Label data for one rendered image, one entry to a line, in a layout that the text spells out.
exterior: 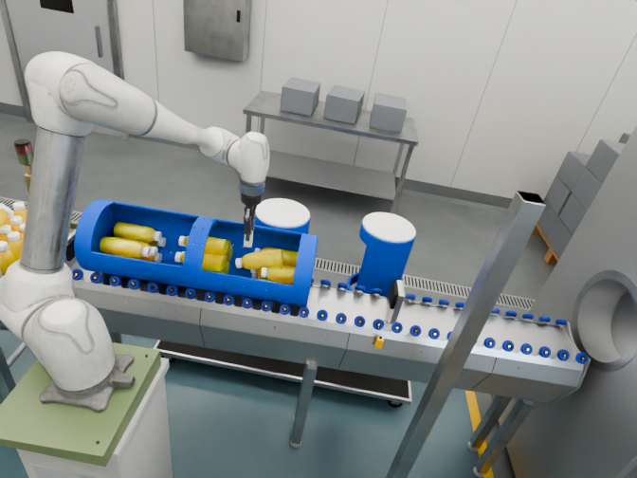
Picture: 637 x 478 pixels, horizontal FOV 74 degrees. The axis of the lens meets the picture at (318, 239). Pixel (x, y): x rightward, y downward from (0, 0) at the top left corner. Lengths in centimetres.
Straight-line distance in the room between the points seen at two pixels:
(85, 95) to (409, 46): 392
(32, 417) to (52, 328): 29
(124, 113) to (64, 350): 58
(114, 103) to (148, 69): 425
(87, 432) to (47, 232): 52
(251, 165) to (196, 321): 70
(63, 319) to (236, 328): 76
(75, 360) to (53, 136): 54
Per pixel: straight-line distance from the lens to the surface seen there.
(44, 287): 132
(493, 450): 248
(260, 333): 176
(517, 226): 121
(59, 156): 121
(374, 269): 220
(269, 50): 478
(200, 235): 161
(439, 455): 265
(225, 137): 151
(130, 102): 106
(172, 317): 182
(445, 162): 504
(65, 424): 135
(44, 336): 121
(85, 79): 103
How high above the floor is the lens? 213
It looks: 33 degrees down
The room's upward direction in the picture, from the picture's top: 10 degrees clockwise
